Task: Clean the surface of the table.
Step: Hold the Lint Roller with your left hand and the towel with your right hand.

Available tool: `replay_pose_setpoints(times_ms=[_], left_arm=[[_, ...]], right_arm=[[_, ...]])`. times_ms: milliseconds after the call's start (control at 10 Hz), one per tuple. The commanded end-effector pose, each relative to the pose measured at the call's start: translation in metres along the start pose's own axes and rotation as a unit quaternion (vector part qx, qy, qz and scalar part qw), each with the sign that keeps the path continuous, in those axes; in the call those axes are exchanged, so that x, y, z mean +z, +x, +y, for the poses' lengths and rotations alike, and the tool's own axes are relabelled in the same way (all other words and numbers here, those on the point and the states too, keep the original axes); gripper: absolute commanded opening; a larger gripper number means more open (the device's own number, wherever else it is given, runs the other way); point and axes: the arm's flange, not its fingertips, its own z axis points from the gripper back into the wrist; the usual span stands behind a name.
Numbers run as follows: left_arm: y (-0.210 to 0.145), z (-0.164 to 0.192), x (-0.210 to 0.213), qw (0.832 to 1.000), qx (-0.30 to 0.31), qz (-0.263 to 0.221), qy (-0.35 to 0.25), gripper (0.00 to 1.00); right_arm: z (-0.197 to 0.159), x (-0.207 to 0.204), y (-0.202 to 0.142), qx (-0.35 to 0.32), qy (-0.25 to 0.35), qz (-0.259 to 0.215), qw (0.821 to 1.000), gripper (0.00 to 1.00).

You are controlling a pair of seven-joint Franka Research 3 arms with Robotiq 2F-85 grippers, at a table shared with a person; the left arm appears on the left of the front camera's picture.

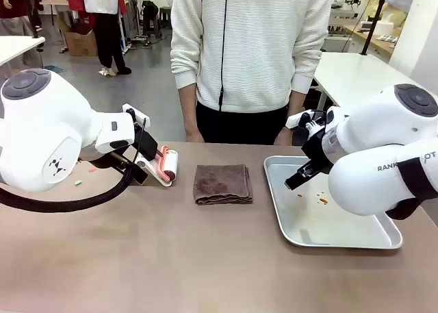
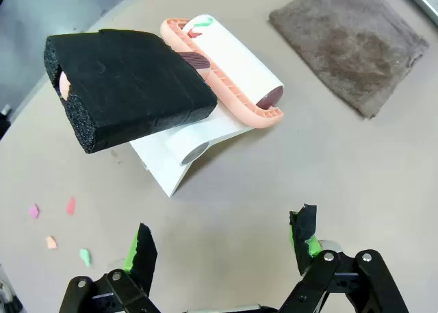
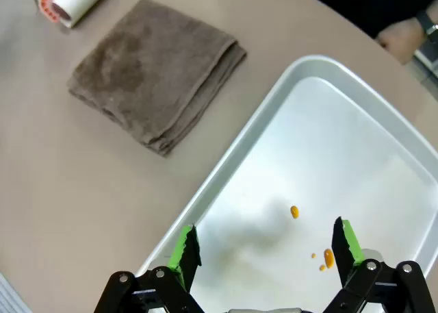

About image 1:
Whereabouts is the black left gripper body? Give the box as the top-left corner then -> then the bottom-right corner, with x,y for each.
134,127 -> 160,162

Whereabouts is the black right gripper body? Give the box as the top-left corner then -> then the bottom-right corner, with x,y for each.
300,120 -> 335,172

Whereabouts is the brown towel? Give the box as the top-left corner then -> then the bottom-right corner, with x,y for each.
192,164 -> 254,206

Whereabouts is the person right forearm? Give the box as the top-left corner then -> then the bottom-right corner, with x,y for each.
177,83 -> 200,131

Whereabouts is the person left forearm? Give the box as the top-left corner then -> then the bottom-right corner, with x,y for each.
284,88 -> 305,129

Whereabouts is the person left hand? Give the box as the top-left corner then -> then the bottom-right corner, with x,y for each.
273,126 -> 294,146

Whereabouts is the person right hand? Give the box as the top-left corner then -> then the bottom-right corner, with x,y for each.
184,125 -> 205,144

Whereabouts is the metal tray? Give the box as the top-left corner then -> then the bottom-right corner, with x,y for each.
263,155 -> 404,250

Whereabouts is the large white table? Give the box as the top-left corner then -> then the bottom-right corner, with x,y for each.
313,51 -> 427,109

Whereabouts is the wooden desk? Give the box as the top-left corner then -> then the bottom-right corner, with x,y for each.
342,23 -> 402,55

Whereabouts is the person torso white jacket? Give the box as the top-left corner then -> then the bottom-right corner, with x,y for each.
170,0 -> 338,112

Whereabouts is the cardboard box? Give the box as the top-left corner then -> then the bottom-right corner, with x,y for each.
57,16 -> 99,58

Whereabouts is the bystander in red white jacket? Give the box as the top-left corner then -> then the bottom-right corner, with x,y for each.
66,0 -> 133,77

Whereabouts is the black bag on stool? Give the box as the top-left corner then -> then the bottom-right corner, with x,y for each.
140,0 -> 162,38

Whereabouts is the black stand pole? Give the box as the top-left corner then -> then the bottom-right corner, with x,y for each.
360,0 -> 391,56

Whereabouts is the small white table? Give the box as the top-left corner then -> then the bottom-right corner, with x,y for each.
0,35 -> 47,68

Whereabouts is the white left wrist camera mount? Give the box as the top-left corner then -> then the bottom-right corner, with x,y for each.
122,103 -> 151,123

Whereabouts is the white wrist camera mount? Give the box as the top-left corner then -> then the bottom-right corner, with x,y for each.
285,110 -> 314,129
122,103 -> 151,123

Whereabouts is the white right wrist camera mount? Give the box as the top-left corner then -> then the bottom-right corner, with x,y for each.
285,110 -> 314,129

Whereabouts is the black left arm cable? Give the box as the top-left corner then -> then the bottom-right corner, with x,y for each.
0,117 -> 152,214

